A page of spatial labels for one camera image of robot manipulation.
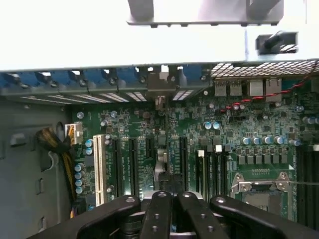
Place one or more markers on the grey parts rack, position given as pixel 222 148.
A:
pixel 199 12

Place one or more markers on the white expansion slot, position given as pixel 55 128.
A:
pixel 99 169

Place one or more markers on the black RAM slot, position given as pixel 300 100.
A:
pixel 201 153
pixel 301 169
pixel 218 174
pixel 313 174
pixel 209 174
pixel 226 174

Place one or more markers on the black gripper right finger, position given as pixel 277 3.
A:
pixel 197 216

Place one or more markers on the CPU socket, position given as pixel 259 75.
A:
pixel 259 201

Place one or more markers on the black case lock tab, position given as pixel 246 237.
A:
pixel 271 42

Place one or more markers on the long black expansion slot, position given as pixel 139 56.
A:
pixel 184 164
pixel 116 169
pixel 133 166

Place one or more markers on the short black expansion slot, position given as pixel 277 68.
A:
pixel 150 148

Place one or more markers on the blue card retention clips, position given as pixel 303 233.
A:
pixel 30 77

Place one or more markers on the green motherboard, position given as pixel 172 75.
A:
pixel 249 119

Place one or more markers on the thin metal locking lever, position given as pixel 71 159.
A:
pixel 304 184

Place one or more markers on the black PC case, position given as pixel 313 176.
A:
pixel 74 92

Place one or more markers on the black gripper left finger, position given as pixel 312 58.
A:
pixel 159 216

